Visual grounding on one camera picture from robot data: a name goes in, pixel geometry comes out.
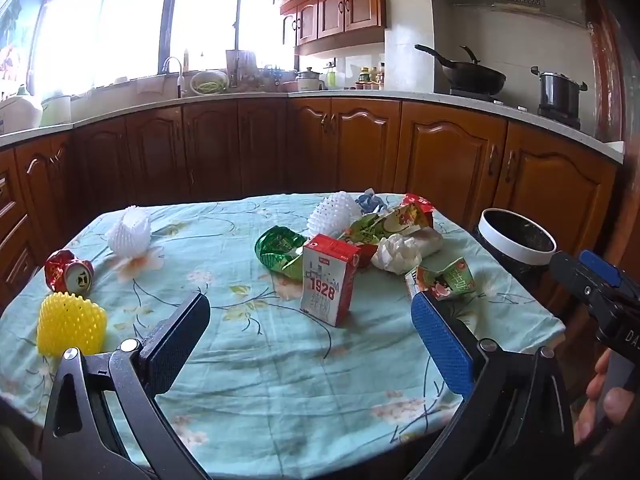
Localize blue and white wrapper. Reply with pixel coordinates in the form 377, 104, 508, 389
356, 189, 387, 216

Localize black white-rimmed trash bin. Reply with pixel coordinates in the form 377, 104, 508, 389
472, 208, 557, 311

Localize black wok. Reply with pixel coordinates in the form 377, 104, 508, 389
415, 44, 507, 96

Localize large white appliance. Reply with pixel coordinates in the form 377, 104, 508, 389
0, 85, 44, 136

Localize wooden upper cabinets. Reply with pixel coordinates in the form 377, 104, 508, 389
265, 0, 387, 57

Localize wooden lower cabinets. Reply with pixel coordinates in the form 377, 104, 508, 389
0, 97, 620, 311

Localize white rice cooker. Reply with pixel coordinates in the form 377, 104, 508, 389
296, 67, 327, 92

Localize white tissue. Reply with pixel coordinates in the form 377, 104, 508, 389
371, 234, 424, 276

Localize spice jars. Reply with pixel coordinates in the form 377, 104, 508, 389
357, 63, 386, 90

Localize wooden cabinets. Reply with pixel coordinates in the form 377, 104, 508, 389
0, 97, 620, 311
265, 0, 387, 57

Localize small green red snack wrapper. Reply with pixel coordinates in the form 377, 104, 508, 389
405, 257, 475, 302

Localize shiny green snack bag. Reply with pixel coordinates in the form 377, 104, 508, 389
255, 225, 309, 279

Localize yellow foam fruit net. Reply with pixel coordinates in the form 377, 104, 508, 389
36, 292, 108, 357

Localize steel stock pot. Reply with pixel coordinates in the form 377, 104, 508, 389
531, 66, 588, 120

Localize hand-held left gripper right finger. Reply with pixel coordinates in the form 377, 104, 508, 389
405, 291, 576, 480

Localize bowl of green vegetables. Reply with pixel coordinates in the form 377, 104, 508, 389
191, 70, 229, 95

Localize white foam fruit net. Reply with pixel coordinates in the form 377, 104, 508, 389
307, 191, 357, 237
107, 206, 152, 257

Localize grey kitchen countertop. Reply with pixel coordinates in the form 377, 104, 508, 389
0, 87, 626, 165

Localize kitchen faucet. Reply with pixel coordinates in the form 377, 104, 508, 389
162, 56, 187, 99

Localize large green red snack bag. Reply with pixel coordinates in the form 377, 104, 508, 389
340, 193, 445, 257

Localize knife rack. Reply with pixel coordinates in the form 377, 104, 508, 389
225, 49, 259, 91

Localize person's right hand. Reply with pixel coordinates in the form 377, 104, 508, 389
574, 349, 640, 445

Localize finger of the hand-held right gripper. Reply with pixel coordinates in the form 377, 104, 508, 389
579, 249, 625, 288
549, 251, 592, 308

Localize red and white milk carton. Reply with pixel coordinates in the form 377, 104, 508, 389
300, 234, 362, 327

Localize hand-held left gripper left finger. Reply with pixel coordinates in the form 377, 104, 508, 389
42, 292, 211, 480

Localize crushed red can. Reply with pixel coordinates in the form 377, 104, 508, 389
45, 250, 95, 295

